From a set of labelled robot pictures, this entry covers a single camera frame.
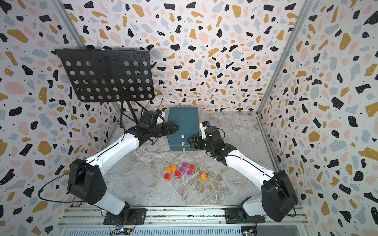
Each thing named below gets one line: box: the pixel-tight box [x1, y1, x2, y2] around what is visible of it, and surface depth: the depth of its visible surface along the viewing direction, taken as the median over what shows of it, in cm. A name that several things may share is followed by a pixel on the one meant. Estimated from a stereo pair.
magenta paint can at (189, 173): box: [187, 169, 194, 178], surface depth 89 cm
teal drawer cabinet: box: [167, 107, 199, 151], surface depth 91 cm
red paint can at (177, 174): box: [174, 171, 181, 179], surface depth 89 cm
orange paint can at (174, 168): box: [171, 164, 178, 173], surface depth 90 cm
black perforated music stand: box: [55, 48, 157, 127], surface depth 74 cm
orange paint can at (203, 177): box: [200, 173, 208, 182], surface depth 87 cm
